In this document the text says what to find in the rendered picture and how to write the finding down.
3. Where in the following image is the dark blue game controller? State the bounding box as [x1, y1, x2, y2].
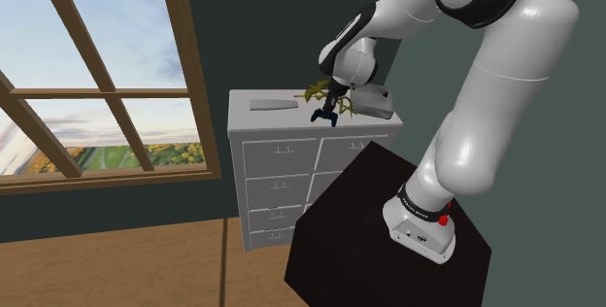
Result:
[310, 109, 339, 128]

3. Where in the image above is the wooden framed window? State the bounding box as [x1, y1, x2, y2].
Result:
[0, 0, 222, 197]

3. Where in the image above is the yellow green twig plant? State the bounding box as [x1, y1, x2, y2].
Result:
[293, 79, 358, 119]

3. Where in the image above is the white chest of drawers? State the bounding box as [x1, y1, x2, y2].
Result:
[227, 88, 404, 254]

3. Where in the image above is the black robot stand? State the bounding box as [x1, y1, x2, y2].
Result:
[283, 140, 492, 307]

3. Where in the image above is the flat grey tablet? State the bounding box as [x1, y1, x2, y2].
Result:
[249, 98, 300, 112]

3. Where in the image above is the grey tilted box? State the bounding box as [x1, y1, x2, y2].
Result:
[349, 83, 395, 120]

